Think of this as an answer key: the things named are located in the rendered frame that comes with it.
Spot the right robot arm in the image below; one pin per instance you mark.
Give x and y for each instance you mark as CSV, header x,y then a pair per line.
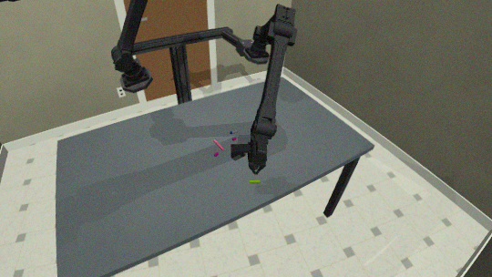
x,y
121,53

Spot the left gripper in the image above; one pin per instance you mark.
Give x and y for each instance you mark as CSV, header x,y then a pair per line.
x,y
253,168

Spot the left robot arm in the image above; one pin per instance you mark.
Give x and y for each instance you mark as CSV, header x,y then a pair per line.
x,y
280,34

